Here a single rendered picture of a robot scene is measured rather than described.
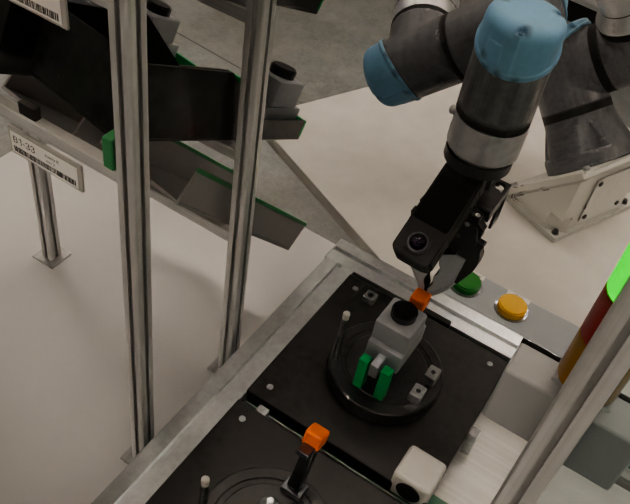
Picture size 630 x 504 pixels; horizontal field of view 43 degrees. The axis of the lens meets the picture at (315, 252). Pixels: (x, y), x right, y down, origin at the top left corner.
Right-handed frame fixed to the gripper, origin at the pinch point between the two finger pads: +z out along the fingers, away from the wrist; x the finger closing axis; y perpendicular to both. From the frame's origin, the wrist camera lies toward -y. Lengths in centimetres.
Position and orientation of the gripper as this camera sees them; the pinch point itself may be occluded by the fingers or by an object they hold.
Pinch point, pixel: (426, 289)
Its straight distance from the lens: 95.0
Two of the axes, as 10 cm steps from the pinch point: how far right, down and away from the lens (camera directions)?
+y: 5.3, -5.5, 6.4
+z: -1.3, 6.9, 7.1
